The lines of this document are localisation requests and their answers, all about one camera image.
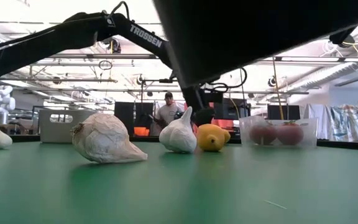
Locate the black rig frame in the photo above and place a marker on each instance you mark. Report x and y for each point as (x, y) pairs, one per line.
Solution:
(166, 81)

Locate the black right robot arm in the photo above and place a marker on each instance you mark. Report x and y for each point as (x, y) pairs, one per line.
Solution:
(259, 31)

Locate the patterned hanging cloth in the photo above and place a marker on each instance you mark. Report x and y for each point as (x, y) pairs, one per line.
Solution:
(350, 119)

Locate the black partition panel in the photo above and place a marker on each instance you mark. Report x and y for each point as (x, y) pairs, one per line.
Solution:
(126, 115)

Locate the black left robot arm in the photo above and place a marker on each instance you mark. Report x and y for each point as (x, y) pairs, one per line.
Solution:
(141, 35)

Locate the yellow lemon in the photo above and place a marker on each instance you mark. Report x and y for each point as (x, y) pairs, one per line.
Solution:
(211, 138)

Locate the green table mat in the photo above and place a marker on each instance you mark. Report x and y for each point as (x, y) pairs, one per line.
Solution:
(73, 193)

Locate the black monitor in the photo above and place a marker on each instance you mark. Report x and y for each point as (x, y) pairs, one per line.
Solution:
(286, 112)
(235, 110)

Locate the clear plastic basket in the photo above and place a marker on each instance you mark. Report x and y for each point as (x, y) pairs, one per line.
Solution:
(311, 137)

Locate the silver air duct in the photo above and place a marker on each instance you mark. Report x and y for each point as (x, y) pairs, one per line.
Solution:
(322, 76)

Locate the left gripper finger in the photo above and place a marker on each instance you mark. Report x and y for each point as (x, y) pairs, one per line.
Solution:
(204, 116)

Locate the grey plastic basket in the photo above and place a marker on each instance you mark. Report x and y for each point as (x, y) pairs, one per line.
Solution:
(54, 133)

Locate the white hanging cloth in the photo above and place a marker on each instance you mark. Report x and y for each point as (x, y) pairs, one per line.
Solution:
(317, 121)

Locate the orange bin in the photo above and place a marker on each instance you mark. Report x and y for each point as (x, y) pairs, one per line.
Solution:
(141, 131)

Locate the person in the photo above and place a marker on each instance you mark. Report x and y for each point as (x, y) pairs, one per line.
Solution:
(168, 113)

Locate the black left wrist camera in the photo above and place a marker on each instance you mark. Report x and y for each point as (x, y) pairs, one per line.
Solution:
(213, 96)

